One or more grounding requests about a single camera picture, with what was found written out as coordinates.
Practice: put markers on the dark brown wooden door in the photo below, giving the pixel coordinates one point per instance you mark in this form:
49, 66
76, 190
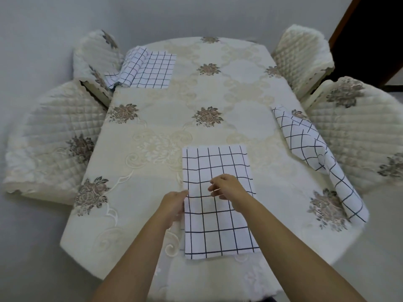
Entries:
368, 37

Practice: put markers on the cream quilted chair cover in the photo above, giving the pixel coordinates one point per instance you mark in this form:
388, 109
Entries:
94, 56
50, 138
359, 128
302, 56

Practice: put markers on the cream floral embroidered tablecloth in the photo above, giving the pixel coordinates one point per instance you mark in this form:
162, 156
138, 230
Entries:
220, 100

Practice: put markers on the person's left thumb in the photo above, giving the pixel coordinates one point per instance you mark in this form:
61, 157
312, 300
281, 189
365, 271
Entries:
182, 194

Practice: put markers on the person's right hand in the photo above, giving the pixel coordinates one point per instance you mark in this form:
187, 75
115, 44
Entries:
233, 191

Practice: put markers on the crumpled checked white cloth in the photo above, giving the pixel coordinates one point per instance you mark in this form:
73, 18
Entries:
302, 138

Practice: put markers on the rolled-edge checked white cloth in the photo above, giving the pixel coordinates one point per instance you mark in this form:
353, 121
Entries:
151, 70

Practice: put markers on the person's left forearm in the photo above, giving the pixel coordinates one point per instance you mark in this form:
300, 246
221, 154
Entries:
132, 264

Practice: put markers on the person's right forearm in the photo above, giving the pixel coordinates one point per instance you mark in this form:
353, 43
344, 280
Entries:
299, 257

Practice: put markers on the person's right thumb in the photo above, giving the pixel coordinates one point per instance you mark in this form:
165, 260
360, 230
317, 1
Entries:
218, 195

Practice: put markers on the person's left hand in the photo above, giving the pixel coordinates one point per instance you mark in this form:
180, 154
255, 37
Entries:
170, 206

